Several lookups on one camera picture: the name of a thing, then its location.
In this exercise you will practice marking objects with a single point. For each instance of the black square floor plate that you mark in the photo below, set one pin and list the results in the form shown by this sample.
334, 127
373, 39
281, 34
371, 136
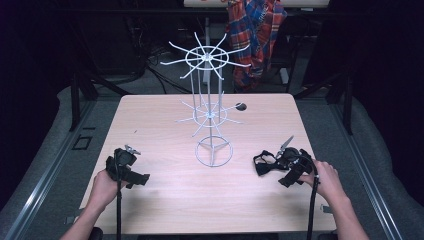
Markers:
82, 142

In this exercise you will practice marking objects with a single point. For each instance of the person's left hand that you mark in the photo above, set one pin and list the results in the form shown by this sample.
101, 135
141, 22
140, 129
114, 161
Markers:
104, 190

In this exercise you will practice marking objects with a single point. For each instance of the person's right hand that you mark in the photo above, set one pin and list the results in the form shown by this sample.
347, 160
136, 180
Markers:
327, 181

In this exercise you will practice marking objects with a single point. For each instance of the grey metal floor rail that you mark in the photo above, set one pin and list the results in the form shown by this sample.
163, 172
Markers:
365, 173
43, 180

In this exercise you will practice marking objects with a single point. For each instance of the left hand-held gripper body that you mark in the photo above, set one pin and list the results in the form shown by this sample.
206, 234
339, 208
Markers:
126, 173

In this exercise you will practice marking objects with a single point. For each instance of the white table leg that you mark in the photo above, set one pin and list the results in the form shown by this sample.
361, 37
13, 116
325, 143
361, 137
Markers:
207, 43

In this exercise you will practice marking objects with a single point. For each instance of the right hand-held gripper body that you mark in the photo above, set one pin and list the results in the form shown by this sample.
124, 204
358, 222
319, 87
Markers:
296, 164

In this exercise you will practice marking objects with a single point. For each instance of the black metal stand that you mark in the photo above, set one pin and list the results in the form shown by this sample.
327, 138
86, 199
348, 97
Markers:
79, 96
345, 100

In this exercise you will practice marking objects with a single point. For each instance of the red blue plaid cloth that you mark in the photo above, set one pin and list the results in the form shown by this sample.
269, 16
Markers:
255, 40

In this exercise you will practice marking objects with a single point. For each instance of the black bow tie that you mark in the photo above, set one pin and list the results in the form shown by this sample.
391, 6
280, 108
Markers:
266, 164

